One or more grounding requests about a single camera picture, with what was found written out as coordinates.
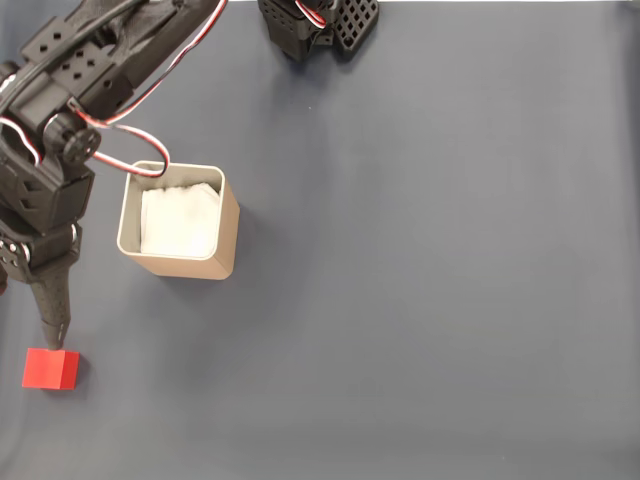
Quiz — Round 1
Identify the tan metal box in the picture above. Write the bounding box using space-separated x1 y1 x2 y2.
115 160 241 281

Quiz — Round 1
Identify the red white black servo cable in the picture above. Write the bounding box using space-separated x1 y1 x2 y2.
74 0 229 180
294 0 332 30

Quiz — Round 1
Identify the blue table mat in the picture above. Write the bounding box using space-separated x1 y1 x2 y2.
0 1 640 480

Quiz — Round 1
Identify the white tissue paper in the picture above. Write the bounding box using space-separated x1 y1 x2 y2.
139 182 223 259

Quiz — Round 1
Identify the red cube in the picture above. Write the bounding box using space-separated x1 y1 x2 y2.
21 347 81 391

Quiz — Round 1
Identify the black camera cable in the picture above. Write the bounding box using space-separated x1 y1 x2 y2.
0 0 144 166

